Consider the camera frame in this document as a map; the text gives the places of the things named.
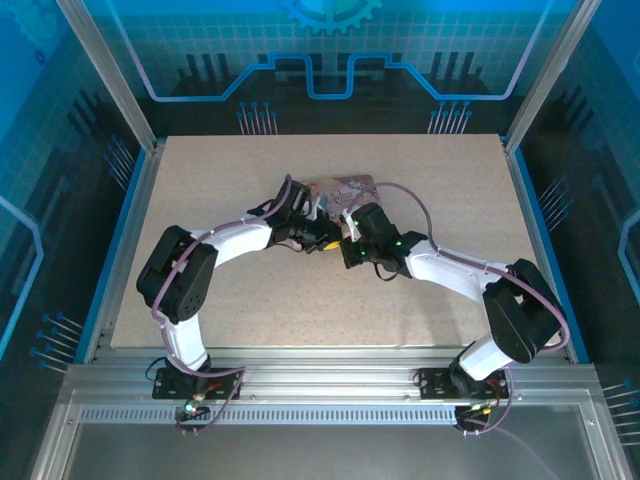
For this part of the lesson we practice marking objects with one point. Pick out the pink floral box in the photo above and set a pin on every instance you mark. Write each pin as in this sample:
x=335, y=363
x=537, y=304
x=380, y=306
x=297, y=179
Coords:
x=345, y=187

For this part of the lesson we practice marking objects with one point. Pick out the aluminium and blue side rail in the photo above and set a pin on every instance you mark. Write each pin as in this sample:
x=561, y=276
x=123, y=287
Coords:
x=122, y=260

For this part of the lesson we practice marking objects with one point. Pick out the aluminium frame post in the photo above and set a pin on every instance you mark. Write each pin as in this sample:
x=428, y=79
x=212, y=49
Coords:
x=113, y=75
x=548, y=75

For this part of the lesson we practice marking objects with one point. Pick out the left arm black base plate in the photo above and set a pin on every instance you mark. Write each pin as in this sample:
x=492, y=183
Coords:
x=167, y=385

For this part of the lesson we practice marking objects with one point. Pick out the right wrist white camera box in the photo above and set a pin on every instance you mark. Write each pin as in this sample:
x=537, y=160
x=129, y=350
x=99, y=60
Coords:
x=352, y=227

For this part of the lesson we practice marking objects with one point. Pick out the right black and white robot arm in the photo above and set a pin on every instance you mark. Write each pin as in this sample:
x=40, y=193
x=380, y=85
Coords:
x=515, y=320

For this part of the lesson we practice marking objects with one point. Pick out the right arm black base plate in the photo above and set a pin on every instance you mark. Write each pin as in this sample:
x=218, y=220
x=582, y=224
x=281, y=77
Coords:
x=432, y=382

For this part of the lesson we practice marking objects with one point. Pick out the blue table side rail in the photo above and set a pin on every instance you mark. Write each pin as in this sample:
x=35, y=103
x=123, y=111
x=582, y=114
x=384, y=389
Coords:
x=542, y=250

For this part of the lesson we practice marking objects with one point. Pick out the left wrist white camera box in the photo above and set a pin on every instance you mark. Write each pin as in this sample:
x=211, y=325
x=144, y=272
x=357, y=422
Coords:
x=316, y=212

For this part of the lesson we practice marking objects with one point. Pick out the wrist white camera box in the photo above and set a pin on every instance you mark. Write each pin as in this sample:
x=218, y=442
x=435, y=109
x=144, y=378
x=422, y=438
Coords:
x=316, y=212
x=352, y=227

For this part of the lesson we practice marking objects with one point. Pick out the long aluminium frame beam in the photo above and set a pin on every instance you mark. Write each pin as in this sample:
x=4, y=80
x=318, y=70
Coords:
x=325, y=370

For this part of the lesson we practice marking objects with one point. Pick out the left black and white robot arm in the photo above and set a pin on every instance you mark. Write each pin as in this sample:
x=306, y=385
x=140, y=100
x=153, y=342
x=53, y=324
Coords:
x=180, y=280

